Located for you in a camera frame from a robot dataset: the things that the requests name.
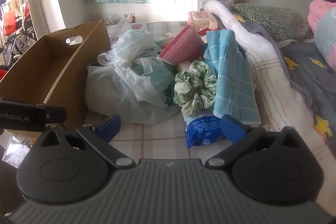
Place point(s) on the pink woven cloth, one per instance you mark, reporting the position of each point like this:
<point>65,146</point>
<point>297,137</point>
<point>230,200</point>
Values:
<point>181,48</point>

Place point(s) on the blue plastic packet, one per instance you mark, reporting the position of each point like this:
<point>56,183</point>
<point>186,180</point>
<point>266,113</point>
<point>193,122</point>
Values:
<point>202,132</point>

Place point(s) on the white striped blanket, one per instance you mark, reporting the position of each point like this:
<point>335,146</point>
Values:
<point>262,64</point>

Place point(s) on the green leaf print pillow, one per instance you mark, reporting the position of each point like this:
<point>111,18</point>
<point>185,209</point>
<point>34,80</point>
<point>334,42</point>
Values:
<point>275,22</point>

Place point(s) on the folding wheelchair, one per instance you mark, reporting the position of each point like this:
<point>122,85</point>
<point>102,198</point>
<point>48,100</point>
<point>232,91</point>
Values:
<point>21,37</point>

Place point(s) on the clear plastic bag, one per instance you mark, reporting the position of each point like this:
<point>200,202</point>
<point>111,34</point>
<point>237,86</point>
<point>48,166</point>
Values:
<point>118,18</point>

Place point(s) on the clear printed plastic wrap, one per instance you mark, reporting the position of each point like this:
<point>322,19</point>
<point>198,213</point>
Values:
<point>15,145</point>

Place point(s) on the brown cardboard box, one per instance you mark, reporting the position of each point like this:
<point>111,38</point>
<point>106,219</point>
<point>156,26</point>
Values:
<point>39,77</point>

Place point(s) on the green floral scrunchie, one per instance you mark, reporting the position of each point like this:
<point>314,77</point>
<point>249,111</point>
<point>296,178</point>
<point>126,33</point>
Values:
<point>194,90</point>

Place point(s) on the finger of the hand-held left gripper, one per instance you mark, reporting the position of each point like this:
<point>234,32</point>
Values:
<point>56,115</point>

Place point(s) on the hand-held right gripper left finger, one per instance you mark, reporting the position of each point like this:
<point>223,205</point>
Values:
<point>109,125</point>

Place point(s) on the pink wet wipes pack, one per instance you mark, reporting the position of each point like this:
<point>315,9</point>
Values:
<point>202,19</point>

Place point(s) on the pink blanket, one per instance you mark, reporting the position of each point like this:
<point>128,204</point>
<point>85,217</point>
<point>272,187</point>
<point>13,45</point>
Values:
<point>320,11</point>

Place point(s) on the light blue floral pillow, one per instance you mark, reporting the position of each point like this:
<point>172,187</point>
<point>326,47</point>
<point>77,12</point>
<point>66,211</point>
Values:
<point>326,40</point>

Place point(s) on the orange plastic bag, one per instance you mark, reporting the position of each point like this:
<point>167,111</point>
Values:
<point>9,22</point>

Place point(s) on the white plastic bag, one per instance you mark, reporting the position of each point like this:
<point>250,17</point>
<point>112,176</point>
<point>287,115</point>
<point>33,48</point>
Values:
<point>126,90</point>

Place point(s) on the light blue checked towel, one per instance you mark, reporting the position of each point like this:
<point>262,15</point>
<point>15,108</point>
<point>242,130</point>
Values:
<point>231,77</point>

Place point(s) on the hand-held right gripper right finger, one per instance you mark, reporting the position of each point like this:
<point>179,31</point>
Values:
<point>232,127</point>

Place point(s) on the grey blanket with yellow prints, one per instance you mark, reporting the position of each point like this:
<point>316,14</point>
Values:
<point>307,77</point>

